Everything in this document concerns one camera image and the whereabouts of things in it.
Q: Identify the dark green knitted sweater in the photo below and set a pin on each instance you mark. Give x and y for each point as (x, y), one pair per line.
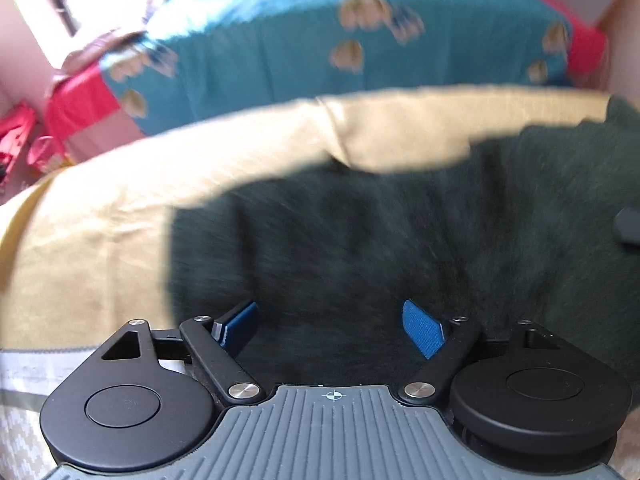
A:
(523, 227)

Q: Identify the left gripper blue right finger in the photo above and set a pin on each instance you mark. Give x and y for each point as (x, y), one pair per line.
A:
(445, 345)

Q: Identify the red bag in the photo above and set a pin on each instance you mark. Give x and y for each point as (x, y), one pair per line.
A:
(21, 149)

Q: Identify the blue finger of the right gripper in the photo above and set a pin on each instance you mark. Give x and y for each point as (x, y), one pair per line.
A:
(627, 226)

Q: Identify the beige white patterned duvet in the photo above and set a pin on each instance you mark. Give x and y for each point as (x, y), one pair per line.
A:
(86, 248)

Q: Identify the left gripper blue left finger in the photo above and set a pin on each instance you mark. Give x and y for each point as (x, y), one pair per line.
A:
(213, 345)

